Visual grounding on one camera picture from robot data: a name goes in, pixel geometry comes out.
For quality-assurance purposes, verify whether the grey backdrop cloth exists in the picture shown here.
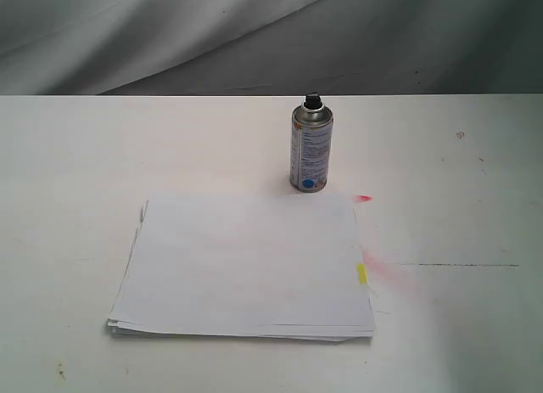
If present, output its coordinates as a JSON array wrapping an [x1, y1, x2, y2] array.
[[1, 0, 542, 95]]

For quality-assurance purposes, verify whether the stack of white paper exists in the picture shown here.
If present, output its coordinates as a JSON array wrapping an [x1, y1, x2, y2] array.
[[107, 194, 375, 341]]

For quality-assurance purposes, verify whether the silver spray paint can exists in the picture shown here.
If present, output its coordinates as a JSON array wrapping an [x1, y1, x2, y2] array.
[[289, 93, 333, 193]]

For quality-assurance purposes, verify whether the yellow sticky tab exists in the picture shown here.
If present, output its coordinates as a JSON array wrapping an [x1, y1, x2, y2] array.
[[356, 264, 367, 284]]

